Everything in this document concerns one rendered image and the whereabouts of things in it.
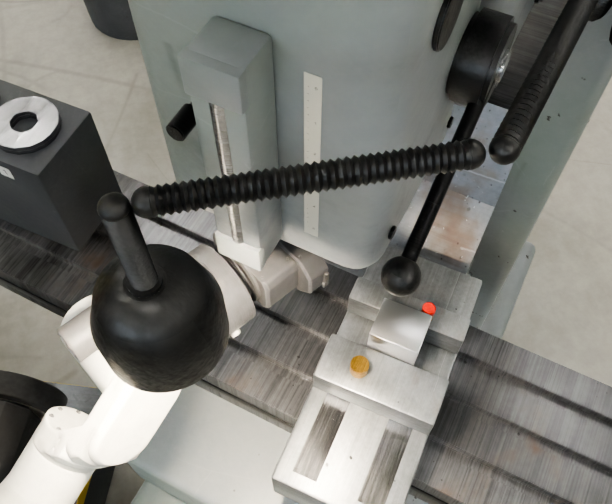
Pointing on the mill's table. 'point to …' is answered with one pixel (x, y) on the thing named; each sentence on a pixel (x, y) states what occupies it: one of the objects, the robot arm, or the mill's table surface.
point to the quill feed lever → (500, 46)
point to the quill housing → (326, 99)
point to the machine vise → (328, 442)
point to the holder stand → (36, 161)
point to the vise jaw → (381, 384)
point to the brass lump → (359, 366)
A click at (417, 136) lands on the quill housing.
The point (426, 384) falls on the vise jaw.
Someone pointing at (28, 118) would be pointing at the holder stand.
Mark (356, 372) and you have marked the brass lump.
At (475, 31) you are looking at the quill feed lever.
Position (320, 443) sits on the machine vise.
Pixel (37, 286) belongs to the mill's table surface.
